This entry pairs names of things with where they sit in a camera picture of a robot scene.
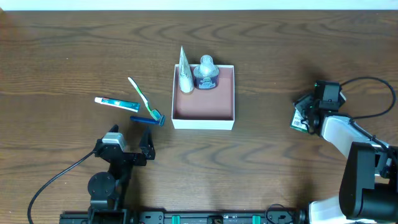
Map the green white soap packet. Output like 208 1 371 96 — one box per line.
290 109 308 133

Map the white squeeze tube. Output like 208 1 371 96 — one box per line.
178 47 194 94

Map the clear bottle blue label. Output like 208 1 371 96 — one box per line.
193 55 220 90

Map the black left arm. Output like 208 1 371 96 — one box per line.
88 125 155 210

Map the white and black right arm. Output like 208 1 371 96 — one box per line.
290 80 397 223

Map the blue razor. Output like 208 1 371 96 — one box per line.
130 116 165 126

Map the small toothpaste tube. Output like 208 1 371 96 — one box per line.
95 97 140 113

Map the green white toothbrush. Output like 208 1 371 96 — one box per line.
127 77 162 121

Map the white box pink inside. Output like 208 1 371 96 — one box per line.
171 64 235 131

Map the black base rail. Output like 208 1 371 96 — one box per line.
59 204 309 224

